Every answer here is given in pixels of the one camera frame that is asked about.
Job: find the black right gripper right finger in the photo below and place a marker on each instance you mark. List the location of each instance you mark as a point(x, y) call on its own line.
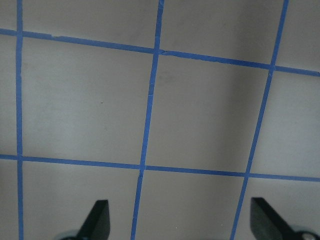
point(267, 224)

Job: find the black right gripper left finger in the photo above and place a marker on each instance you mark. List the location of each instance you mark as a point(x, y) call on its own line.
point(96, 225)

